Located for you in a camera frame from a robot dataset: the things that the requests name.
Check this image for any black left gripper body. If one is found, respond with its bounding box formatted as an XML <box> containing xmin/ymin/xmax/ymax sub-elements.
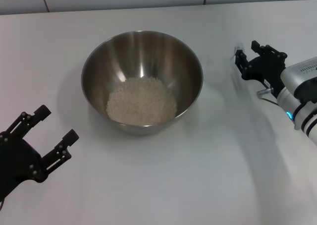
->
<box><xmin>0</xmin><ymin>130</ymin><xmax>48</xmax><ymax>201</ymax></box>

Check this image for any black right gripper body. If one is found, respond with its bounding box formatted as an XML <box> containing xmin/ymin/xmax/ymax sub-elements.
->
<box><xmin>241</xmin><ymin>56</ymin><xmax>287</xmax><ymax>100</ymax></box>

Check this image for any white uncooked rice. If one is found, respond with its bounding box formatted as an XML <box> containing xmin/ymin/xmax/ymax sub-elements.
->
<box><xmin>106</xmin><ymin>76</ymin><xmax>178</xmax><ymax>126</ymax></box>

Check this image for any stainless steel mixing bowl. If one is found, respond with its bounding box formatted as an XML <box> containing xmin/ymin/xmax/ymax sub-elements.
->
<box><xmin>81</xmin><ymin>30</ymin><xmax>204</xmax><ymax>136</ymax></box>

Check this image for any right gripper connector cable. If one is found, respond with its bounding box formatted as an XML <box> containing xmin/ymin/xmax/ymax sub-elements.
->
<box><xmin>256</xmin><ymin>87</ymin><xmax>279</xmax><ymax>104</ymax></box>

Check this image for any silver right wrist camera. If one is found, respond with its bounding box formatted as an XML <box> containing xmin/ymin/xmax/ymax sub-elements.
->
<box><xmin>282</xmin><ymin>57</ymin><xmax>317</xmax><ymax>103</ymax></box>

